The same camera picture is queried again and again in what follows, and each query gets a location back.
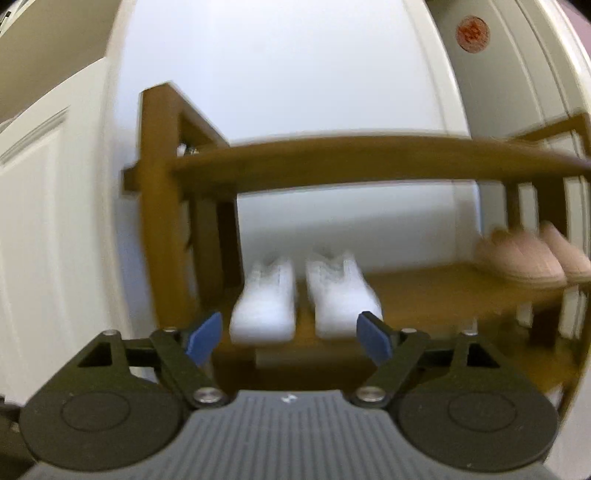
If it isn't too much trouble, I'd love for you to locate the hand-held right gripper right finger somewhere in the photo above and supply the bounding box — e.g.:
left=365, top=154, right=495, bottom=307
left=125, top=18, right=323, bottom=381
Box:
left=351, top=311, right=532, bottom=409

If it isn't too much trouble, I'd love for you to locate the white panelled cabinet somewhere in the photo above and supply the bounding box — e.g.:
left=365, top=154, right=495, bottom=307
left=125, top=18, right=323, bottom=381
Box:
left=0, top=55, right=153, bottom=402

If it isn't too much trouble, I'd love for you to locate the wooden shoe rack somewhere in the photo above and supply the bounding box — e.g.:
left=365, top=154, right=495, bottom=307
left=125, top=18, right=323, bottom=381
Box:
left=122, top=82, right=591, bottom=407

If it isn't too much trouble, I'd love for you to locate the small white sneaker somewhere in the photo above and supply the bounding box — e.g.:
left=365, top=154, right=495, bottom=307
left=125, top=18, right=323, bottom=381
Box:
left=305, top=250, right=384, bottom=340
left=229, top=255, right=296, bottom=344

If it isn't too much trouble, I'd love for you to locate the round red sticker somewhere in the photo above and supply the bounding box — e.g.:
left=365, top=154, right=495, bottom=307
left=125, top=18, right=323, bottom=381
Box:
left=456, top=15, right=490, bottom=53

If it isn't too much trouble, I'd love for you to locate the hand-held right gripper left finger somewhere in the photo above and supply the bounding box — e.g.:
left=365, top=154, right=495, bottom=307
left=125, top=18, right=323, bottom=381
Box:
left=46, top=311, right=229, bottom=409

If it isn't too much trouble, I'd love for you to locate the white door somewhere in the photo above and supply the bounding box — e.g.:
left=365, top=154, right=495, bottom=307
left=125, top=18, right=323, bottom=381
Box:
left=443, top=0, right=591, bottom=139

